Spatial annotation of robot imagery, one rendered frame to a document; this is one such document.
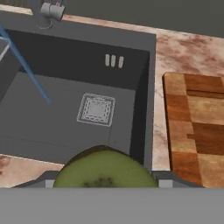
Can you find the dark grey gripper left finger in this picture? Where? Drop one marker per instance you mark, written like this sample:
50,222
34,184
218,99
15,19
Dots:
43,179

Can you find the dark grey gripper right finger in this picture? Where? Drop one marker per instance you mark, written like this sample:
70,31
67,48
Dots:
169,179

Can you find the green kiwi half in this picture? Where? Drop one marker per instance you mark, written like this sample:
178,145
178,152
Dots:
105,169

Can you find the wooden patchwork cutting board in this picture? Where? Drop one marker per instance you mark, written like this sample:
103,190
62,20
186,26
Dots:
197,128

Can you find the dark grey sink basin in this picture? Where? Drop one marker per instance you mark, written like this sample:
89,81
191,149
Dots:
87,87

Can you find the grey sink faucet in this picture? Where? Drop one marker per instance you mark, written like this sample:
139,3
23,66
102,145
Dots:
50,13

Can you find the blue water stream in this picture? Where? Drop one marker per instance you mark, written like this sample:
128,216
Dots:
24,67

